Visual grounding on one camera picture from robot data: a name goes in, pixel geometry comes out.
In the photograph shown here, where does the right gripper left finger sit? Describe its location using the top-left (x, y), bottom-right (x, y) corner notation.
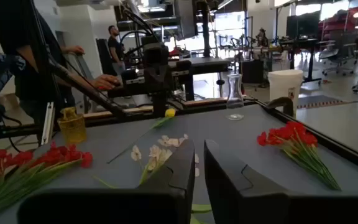
top-left (17, 139), bottom-right (196, 224)

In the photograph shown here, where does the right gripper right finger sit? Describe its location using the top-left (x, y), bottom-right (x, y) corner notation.
top-left (203, 139), bottom-right (358, 224)

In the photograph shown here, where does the white flower bunch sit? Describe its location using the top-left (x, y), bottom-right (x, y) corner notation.
top-left (93, 133), bottom-right (201, 190)

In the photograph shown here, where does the red flower bunch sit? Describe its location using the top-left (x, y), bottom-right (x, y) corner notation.
top-left (0, 141), bottom-right (94, 218)
top-left (256, 120), bottom-right (342, 191)

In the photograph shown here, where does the yellow tulip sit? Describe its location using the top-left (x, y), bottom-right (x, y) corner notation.
top-left (106, 108), bottom-right (177, 165)

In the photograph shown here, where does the clear glass vase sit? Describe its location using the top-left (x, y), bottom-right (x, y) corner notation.
top-left (225, 73), bottom-right (245, 121)

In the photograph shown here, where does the black table clamp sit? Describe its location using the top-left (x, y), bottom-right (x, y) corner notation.
top-left (265, 96), bottom-right (295, 118)

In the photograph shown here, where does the yellow tape roll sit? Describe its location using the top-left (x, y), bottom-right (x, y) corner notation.
top-left (57, 106), bottom-right (88, 144)

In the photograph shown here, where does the white bucket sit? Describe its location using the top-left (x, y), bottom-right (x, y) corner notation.
top-left (267, 68), bottom-right (305, 118)

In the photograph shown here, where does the silver aluminium bar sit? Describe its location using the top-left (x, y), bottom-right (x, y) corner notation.
top-left (40, 101), bottom-right (56, 146)

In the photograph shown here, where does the person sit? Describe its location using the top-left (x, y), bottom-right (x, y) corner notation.
top-left (0, 0), bottom-right (122, 125)
top-left (106, 24), bottom-right (127, 75)

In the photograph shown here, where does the black workstation desk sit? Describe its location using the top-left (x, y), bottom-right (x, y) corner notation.
top-left (277, 37), bottom-right (324, 84)

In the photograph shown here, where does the black monitor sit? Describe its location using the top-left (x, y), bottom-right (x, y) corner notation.
top-left (286, 11), bottom-right (322, 40)

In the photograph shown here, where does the gray office chair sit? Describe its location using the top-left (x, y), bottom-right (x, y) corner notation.
top-left (318, 30), bottom-right (358, 77)

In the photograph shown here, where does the red machine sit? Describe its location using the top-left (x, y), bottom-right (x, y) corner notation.
top-left (318, 4), bottom-right (358, 32)

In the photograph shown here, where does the black table frame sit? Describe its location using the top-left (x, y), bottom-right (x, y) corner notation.
top-left (0, 98), bottom-right (358, 177)

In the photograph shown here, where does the black frame strut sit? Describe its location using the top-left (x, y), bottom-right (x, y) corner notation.
top-left (29, 0), bottom-right (129, 118)

